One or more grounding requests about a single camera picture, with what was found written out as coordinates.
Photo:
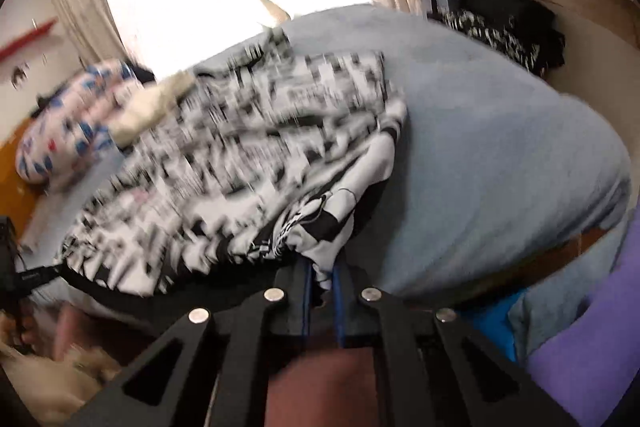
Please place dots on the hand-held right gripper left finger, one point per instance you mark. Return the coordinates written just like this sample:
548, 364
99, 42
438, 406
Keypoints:
306, 302

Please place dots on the pink blue floral quilt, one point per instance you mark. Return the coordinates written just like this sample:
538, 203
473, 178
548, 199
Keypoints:
55, 142

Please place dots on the white black printed jacket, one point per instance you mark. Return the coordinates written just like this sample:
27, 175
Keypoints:
225, 147

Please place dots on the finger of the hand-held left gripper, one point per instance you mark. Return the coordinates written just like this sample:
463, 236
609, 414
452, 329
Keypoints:
59, 273

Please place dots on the black clothes pile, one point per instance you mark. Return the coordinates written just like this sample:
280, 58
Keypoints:
520, 22

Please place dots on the person's maroon pants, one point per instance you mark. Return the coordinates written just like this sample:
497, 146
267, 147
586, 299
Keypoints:
320, 392

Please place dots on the black white patterned garment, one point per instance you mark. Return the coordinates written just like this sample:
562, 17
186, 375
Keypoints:
500, 39

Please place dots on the beige fuzzy cloth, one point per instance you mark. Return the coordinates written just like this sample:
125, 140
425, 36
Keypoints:
45, 382

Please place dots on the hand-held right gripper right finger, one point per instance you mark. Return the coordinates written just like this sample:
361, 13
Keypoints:
340, 302

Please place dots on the red wall sticker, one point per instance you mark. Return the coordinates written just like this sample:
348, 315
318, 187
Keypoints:
27, 39

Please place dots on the black knitted cloth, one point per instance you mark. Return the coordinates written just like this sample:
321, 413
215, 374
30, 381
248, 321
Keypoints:
142, 74

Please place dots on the blue-grey bed sheet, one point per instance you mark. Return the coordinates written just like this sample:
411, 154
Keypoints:
475, 147

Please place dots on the bright blue cloth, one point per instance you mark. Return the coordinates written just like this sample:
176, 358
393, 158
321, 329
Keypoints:
490, 322

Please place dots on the purple cloth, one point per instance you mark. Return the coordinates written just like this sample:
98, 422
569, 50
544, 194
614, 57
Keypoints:
590, 357

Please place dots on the white printed box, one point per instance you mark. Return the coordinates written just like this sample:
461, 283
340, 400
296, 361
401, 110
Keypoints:
435, 2

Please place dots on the cream folded cloth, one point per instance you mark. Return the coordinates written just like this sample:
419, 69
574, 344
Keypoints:
145, 112

